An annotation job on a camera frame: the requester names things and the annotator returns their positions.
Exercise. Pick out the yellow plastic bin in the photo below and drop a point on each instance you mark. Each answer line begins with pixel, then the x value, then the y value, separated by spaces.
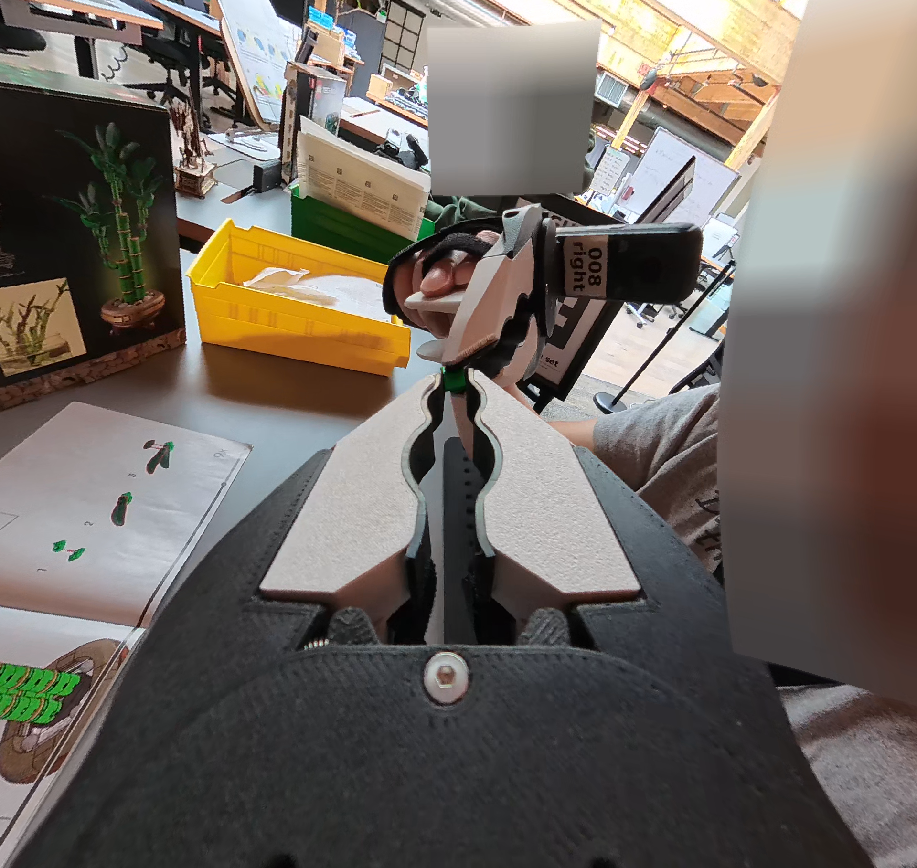
pixel 286 316

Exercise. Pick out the person's right forearm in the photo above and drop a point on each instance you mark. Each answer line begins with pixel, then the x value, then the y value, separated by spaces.
pixel 573 432

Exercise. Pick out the wooden mechanical model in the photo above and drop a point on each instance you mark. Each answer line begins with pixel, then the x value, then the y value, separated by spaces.
pixel 193 159

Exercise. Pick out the green plastic bin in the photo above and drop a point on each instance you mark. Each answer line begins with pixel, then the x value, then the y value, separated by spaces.
pixel 344 227

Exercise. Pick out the lego instruction booklet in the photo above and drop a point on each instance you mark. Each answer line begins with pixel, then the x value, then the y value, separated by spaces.
pixel 107 495

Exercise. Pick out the person's right hand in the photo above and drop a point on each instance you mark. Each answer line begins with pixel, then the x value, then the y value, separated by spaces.
pixel 437 281

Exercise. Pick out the black lego set box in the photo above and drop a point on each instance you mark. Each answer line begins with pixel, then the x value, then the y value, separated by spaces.
pixel 86 238

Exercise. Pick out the white folded paper sheets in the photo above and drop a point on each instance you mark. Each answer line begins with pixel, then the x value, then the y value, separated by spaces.
pixel 358 173

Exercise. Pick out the marker sign stand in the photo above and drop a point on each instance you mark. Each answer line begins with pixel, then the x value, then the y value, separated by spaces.
pixel 569 338

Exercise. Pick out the small green lego piece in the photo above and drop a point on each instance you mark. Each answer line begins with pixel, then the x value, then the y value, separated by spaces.
pixel 455 379

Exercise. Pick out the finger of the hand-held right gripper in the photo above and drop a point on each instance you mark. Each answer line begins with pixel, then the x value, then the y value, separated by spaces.
pixel 494 295
pixel 529 352

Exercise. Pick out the white whiteboard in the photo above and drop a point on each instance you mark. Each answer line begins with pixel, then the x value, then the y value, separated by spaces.
pixel 680 173

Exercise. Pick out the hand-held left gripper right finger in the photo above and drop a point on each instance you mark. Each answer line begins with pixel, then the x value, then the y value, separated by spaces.
pixel 559 524

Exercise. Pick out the illustrated poster board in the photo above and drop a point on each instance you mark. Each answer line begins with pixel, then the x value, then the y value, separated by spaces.
pixel 265 59

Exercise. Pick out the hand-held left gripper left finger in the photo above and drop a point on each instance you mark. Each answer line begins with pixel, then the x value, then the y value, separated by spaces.
pixel 344 524

